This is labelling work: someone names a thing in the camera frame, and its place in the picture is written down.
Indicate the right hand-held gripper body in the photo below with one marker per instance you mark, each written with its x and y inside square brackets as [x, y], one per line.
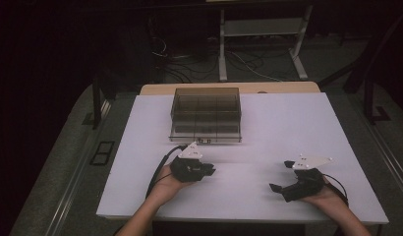
[304, 185]

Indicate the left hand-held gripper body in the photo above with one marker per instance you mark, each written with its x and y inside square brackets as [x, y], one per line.
[186, 170]

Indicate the smoky transparent drawer box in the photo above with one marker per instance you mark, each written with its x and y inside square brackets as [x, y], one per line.
[206, 98]

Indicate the person's left hand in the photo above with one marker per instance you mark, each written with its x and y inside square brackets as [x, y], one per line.
[166, 190]

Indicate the person's right hand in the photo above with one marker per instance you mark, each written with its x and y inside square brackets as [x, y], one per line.
[329, 199]

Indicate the light wooden table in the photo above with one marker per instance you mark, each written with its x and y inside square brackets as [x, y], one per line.
[288, 87]

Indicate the black metal stand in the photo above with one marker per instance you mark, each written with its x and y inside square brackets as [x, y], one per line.
[370, 98]
[96, 105]

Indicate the white metal stand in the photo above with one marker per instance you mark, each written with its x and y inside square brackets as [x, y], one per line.
[222, 49]

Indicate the metal floor rail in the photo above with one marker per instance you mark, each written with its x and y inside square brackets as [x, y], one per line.
[389, 154]
[71, 190]

